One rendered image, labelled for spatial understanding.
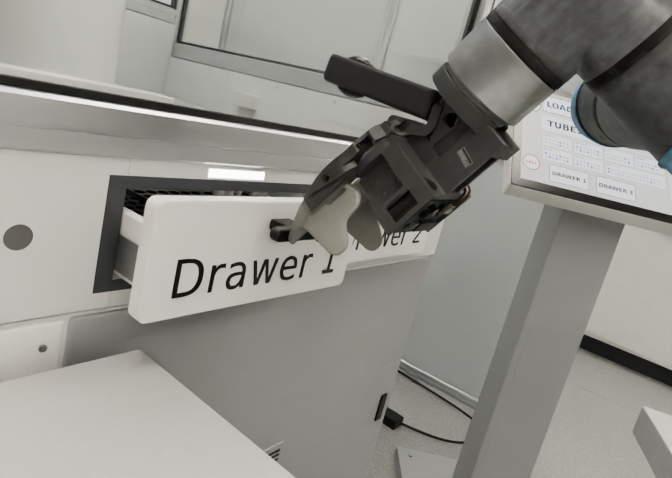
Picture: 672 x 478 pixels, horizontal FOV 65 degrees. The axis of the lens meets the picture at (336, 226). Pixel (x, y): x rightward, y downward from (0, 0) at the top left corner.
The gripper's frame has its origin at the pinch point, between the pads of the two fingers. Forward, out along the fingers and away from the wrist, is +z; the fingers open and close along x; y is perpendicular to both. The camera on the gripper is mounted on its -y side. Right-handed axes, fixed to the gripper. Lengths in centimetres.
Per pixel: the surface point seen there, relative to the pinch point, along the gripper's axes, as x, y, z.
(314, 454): 31, 18, 45
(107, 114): -15.8, -12.8, 0.8
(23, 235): -21.2, -7.0, 9.5
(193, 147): -6.6, -11.7, 2.4
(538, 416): 102, 38, 39
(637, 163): 101, 0, -19
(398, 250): 36.8, -2.7, 12.5
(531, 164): 82, -11, -4
